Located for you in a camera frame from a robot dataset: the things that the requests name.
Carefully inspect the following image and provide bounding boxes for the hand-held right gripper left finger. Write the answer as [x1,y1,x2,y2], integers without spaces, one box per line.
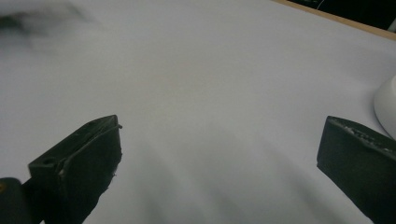
[27,114,123,224]

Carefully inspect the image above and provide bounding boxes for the white cup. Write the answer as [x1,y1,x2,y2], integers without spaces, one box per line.
[373,74,396,140]

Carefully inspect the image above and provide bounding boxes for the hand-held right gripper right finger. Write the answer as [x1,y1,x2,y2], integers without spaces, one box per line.
[316,115,396,224]

